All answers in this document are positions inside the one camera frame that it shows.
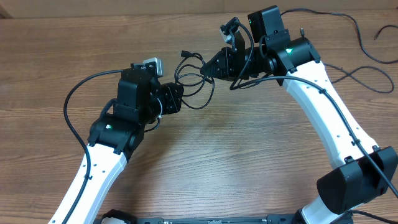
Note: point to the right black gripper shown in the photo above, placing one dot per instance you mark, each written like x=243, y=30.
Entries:
x=227, y=64

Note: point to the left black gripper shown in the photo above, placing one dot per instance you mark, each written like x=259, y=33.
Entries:
x=167, y=91

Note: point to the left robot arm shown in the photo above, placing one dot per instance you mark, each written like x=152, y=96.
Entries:
x=115, y=135

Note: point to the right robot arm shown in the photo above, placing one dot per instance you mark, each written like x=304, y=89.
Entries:
x=262, y=51

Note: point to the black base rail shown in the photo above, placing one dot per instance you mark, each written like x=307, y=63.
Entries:
x=119, y=217

